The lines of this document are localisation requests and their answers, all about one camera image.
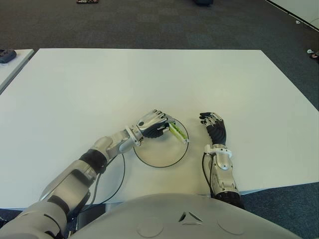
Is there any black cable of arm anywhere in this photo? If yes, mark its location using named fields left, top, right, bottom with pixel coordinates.
left=202, top=151, right=214, bottom=197
left=84, top=151, right=126, bottom=206

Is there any white side table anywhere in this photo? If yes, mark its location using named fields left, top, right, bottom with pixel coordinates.
left=0, top=48, right=35, bottom=94

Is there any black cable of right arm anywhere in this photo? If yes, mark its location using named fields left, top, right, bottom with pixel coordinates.
left=202, top=151, right=214, bottom=197

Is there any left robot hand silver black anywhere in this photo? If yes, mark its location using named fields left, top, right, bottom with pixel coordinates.
left=136, top=109, right=175, bottom=139

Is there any dark blue bundle object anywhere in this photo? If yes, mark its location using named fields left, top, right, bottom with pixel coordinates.
left=0, top=49, right=17, bottom=64

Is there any white background table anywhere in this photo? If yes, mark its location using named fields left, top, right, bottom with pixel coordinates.
left=265, top=0, right=319, bottom=28

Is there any grey robot torso shell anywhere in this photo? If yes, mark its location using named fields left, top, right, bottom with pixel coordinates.
left=68, top=193, right=304, bottom=239

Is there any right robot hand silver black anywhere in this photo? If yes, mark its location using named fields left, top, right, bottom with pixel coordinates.
left=199, top=112, right=228, bottom=145

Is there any white plate with dark rim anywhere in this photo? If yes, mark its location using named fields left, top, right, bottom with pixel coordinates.
left=133, top=116, right=189, bottom=168

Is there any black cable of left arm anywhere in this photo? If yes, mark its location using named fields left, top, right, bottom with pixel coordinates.
left=84, top=151, right=126, bottom=206

